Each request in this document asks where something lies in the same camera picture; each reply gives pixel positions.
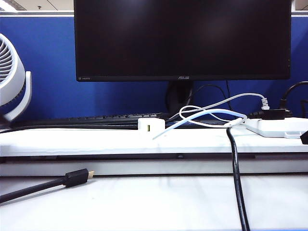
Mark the black computer keyboard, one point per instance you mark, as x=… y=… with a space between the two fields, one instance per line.
x=115 y=118

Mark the blue cubicle partition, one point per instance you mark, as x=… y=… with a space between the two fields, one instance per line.
x=48 y=84

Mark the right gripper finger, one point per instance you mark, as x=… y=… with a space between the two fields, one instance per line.
x=305 y=138

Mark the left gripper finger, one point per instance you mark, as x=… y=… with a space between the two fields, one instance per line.
x=2 y=121

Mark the black ASUS computer monitor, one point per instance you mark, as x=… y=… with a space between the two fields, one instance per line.
x=180 y=36

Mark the white power strip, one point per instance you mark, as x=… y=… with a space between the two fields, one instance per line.
x=272 y=126

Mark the black monitor stand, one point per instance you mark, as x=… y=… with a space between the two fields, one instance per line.
x=178 y=96

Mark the white desk fan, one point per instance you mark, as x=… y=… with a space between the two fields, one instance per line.
x=9 y=96

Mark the white charging base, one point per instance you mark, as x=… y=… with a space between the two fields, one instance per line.
x=155 y=125

